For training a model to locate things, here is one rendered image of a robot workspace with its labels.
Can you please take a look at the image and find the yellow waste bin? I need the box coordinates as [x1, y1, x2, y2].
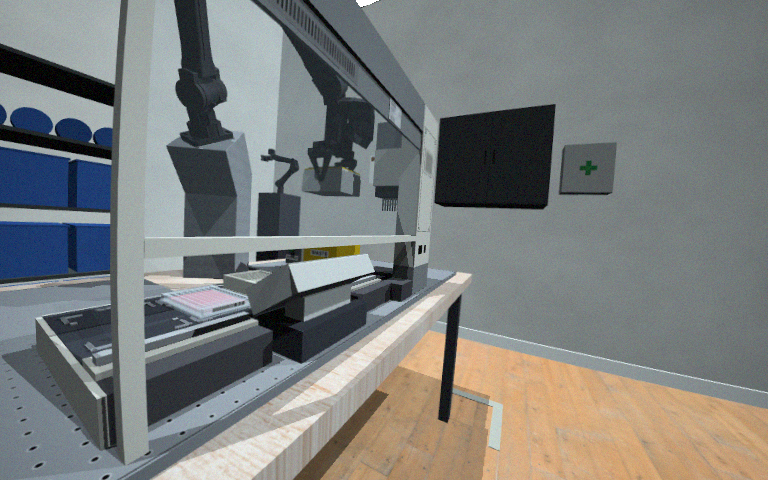
[303, 245, 360, 261]

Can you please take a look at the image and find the white trough reservoir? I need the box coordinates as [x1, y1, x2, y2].
[222, 270, 272, 296]

